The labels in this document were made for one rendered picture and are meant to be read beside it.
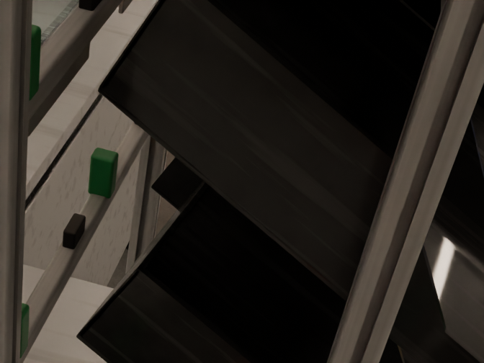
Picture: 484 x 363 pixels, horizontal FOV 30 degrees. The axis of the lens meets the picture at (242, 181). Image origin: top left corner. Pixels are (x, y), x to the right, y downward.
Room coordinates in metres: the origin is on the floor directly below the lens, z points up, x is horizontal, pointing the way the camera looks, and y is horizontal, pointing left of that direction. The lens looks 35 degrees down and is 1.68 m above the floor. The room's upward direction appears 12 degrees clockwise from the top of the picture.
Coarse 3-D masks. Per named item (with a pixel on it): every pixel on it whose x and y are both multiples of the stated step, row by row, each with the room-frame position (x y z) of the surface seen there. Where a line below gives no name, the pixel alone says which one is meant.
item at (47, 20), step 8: (32, 0) 1.35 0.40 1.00; (40, 0) 1.38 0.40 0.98; (48, 0) 1.42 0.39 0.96; (56, 0) 1.46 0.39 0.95; (64, 0) 1.50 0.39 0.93; (72, 0) 1.55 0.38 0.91; (32, 8) 1.35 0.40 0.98; (40, 8) 1.38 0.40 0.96; (48, 8) 1.42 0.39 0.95; (56, 8) 1.46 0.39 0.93; (64, 8) 1.51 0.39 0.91; (72, 8) 1.55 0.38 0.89; (32, 16) 1.35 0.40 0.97; (40, 16) 1.39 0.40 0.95; (48, 16) 1.42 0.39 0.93; (56, 16) 1.47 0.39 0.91; (64, 16) 1.51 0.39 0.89; (40, 24) 1.39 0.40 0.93; (48, 24) 1.43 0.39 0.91; (56, 24) 1.47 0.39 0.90; (48, 32) 1.43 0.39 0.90
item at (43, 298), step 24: (120, 0) 0.45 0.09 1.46; (72, 24) 0.39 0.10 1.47; (96, 24) 0.41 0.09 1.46; (48, 48) 0.37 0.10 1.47; (72, 48) 0.38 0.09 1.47; (48, 72) 0.35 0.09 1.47; (120, 144) 0.53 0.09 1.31; (120, 168) 0.50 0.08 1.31; (96, 216) 0.45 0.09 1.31; (48, 264) 0.40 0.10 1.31; (72, 264) 0.40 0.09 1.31; (48, 288) 0.38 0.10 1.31; (48, 312) 0.37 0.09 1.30
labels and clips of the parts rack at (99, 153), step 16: (80, 0) 0.41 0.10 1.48; (96, 0) 0.42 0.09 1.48; (128, 0) 0.52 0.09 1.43; (32, 32) 0.32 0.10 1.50; (32, 48) 0.32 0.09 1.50; (32, 64) 0.32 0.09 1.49; (80, 64) 0.43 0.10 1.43; (32, 80) 0.32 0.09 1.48; (64, 80) 0.41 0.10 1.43; (32, 96) 0.32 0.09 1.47; (48, 96) 0.38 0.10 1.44; (32, 128) 0.36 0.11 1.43; (96, 160) 0.47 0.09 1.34; (112, 160) 0.47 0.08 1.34; (96, 176) 0.47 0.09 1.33; (112, 176) 0.47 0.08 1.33; (96, 192) 0.47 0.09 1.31; (112, 192) 0.47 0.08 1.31; (80, 224) 0.42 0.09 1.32; (64, 240) 0.41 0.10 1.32
